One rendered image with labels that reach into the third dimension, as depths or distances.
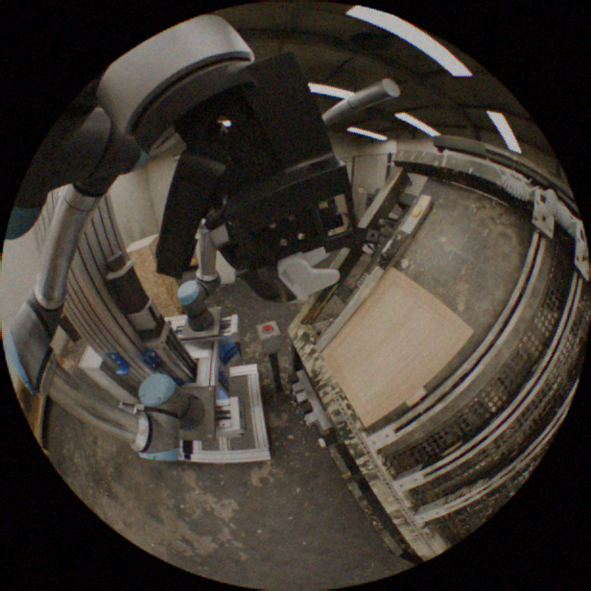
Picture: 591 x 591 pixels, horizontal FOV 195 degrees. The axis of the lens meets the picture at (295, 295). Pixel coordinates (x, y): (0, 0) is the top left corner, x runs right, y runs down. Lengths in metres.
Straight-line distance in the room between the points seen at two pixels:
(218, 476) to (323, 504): 0.87
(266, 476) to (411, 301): 1.60
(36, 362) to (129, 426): 0.25
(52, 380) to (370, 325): 1.01
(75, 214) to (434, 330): 0.89
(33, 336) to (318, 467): 1.73
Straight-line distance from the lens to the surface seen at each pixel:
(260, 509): 1.78
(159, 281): 2.37
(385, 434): 0.76
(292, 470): 1.69
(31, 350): 0.46
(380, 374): 0.77
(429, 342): 0.71
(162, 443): 0.55
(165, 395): 0.56
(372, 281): 0.81
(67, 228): 0.30
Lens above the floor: 1.68
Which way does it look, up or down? 38 degrees down
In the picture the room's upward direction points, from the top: straight up
